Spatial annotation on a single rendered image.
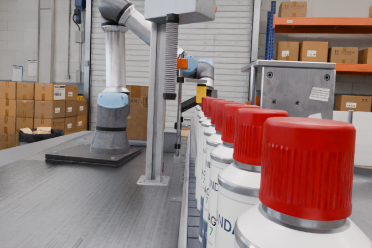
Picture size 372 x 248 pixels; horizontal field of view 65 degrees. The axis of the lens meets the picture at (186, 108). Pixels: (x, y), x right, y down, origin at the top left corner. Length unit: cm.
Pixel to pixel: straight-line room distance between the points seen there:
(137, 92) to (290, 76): 111
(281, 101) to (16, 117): 459
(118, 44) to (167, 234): 90
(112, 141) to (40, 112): 354
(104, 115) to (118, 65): 26
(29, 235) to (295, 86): 51
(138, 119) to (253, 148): 131
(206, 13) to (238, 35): 460
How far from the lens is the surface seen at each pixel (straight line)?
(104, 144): 114
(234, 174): 19
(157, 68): 86
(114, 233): 60
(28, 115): 475
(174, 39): 74
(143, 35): 119
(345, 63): 492
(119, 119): 115
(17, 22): 710
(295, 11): 485
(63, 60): 640
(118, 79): 129
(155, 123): 86
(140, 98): 146
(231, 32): 537
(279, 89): 43
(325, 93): 45
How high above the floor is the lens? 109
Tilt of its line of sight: 3 degrees down
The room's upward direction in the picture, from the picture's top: 3 degrees clockwise
